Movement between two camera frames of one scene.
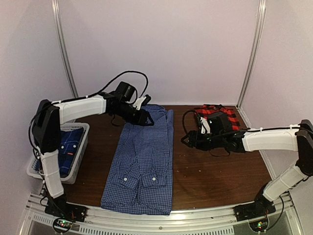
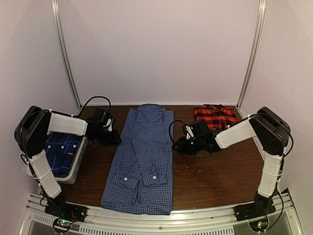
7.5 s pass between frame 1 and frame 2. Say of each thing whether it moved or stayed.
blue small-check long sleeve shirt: stayed
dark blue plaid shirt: stayed
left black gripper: moved
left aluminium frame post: stayed
